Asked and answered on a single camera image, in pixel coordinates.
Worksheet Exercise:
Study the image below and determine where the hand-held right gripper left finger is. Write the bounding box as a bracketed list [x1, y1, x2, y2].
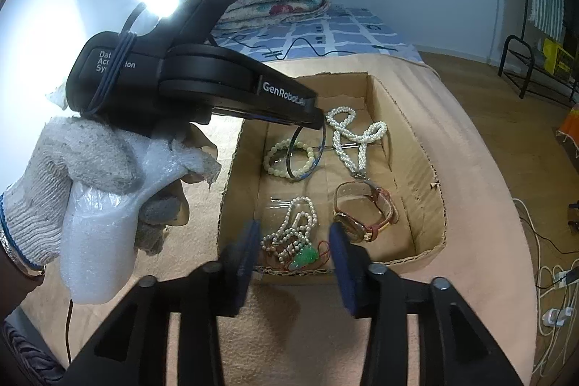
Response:
[68, 219, 263, 386]

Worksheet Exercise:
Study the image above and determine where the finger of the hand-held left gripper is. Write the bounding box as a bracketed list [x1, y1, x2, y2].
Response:
[210, 103, 327, 132]
[252, 69, 325, 116]

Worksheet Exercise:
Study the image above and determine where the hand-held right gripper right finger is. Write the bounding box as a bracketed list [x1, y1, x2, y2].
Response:
[328, 222, 530, 386]

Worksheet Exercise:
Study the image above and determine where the cream bead bracelet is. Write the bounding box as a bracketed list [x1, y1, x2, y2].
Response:
[263, 139, 316, 179]

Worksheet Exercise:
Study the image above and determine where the dark thin bangle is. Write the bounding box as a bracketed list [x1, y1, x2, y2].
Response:
[285, 124, 327, 183]

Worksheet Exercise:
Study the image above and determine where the jade pendant with red cord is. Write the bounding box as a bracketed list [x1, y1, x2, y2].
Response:
[283, 238, 334, 272]

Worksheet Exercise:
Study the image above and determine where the thick pearl necklace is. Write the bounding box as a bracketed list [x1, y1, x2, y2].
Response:
[325, 106, 389, 180]

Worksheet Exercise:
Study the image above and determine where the thin pearl necklace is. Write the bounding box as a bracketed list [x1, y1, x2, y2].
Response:
[260, 196, 320, 270]

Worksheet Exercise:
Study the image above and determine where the brown strap wristwatch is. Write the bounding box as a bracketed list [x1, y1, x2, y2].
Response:
[332, 181, 399, 245]

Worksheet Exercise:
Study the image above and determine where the cardboard box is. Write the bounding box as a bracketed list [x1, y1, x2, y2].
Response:
[216, 72, 449, 279]

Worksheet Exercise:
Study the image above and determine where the person's left forearm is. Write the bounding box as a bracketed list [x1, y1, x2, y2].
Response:
[0, 253, 45, 317]

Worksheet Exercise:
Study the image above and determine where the person's left hand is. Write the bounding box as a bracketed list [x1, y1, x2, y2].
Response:
[0, 115, 223, 278]

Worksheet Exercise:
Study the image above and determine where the blue patterned bed sheet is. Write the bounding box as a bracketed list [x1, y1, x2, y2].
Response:
[210, 6, 423, 64]

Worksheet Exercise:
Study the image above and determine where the tan blanket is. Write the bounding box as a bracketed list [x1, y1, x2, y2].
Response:
[18, 54, 540, 386]

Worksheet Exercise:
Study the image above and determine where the white plug adapter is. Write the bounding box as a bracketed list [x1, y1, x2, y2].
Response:
[540, 308, 571, 327]

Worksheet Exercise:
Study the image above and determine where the silver wrist bangle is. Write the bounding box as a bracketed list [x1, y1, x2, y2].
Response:
[0, 229, 47, 279]

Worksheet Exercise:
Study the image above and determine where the white power strip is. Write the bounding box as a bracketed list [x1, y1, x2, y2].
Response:
[553, 270, 579, 288]

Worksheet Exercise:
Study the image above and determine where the black clothes rack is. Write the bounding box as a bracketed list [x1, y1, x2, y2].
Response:
[498, 0, 579, 105]

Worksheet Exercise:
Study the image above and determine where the grey patterned clothing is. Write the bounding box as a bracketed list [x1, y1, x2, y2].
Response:
[0, 307, 68, 382]

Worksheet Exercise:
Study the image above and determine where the yellow box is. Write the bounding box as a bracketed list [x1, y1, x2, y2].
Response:
[540, 38, 573, 75]

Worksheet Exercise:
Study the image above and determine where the orange patterned cloth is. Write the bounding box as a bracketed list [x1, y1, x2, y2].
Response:
[554, 103, 579, 152]

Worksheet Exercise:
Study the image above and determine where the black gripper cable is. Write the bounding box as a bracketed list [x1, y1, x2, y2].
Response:
[88, 3, 148, 118]

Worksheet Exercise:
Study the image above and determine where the white foam handle wrap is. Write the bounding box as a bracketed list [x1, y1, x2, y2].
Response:
[60, 137, 193, 306]

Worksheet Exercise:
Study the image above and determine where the bundle of white cables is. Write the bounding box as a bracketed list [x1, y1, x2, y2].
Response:
[513, 198, 579, 374]

